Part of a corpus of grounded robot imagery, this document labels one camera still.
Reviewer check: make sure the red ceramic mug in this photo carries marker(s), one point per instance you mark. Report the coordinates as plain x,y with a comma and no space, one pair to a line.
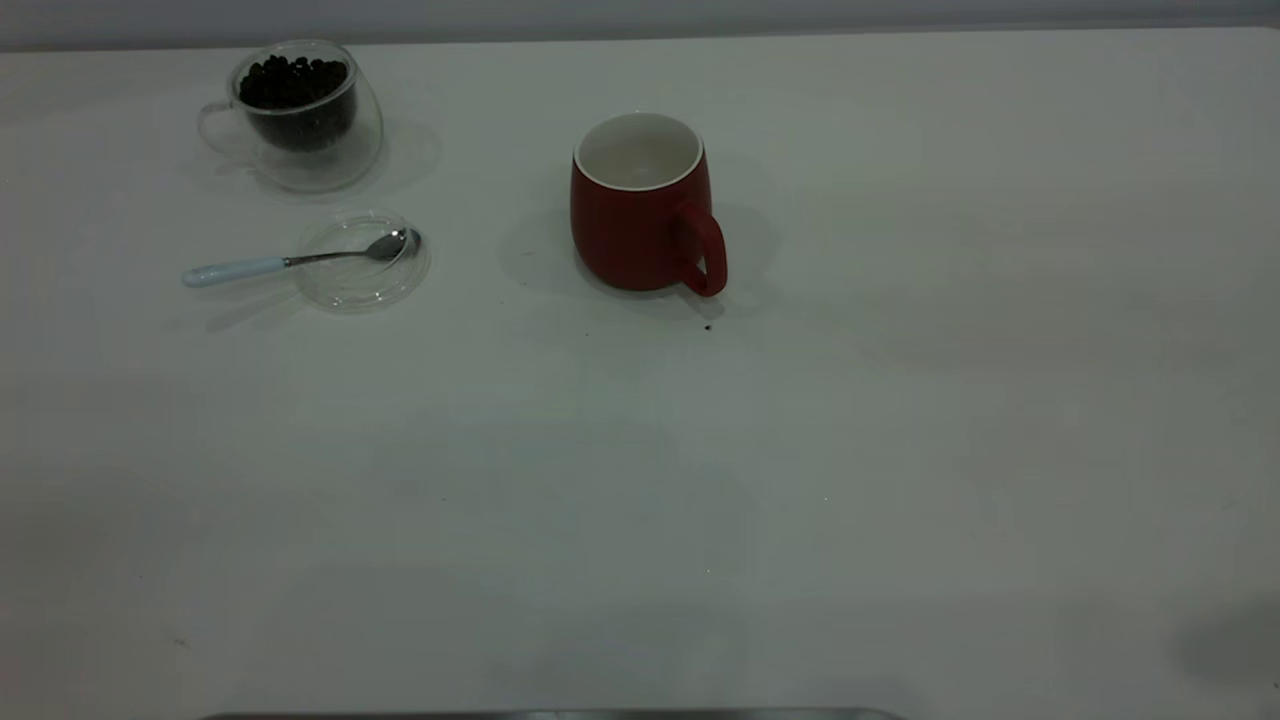
630,235

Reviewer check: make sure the clear round glass lid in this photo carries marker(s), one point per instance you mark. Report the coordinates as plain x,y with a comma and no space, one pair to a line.
355,285

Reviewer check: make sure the coffee bean pile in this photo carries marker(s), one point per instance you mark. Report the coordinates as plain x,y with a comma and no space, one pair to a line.
295,95

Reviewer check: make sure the clear double-wall glass cup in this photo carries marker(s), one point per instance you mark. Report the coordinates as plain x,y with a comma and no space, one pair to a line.
335,165

